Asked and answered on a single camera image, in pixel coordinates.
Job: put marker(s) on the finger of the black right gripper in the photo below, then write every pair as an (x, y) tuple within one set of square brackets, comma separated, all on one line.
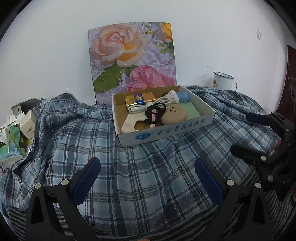
[(248, 155), (256, 118)]

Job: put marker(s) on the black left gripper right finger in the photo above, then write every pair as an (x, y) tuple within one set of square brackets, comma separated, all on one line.
[(253, 222)]

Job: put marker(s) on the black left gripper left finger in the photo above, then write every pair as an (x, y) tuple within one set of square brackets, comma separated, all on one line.
[(42, 222)]

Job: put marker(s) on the blue tissue packet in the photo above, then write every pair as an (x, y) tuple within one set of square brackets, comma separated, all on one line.
[(183, 97)]

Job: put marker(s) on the round beige cushion pad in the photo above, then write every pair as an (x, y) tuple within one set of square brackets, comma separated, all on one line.
[(175, 113)]

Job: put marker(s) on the white plush toy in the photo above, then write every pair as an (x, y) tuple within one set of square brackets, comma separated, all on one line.
[(173, 96)]

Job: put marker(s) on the cream phone case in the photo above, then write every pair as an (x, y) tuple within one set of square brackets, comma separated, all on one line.
[(135, 122)]

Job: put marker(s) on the gold cigarette box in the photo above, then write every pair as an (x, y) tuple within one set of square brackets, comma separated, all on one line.
[(139, 99)]

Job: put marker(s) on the right hand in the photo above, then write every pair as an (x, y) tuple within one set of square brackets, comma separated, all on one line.
[(276, 146)]

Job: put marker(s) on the dark brown door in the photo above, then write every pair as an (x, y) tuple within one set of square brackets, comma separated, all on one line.
[(286, 106)]

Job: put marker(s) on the striped grey towel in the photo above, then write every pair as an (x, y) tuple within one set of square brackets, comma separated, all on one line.
[(272, 215)]

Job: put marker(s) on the white enamel mug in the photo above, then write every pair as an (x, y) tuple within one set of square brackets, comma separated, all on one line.
[(224, 81)]

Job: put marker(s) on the blue plaid cloth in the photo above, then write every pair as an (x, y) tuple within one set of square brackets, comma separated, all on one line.
[(69, 133)]

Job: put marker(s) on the cream small carton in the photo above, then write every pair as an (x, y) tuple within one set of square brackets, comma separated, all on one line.
[(27, 126)]

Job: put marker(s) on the white cardboard box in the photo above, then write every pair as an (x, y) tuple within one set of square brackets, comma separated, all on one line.
[(154, 115)]

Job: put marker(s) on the floral picture board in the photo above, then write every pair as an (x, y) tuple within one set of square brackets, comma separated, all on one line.
[(131, 56)]

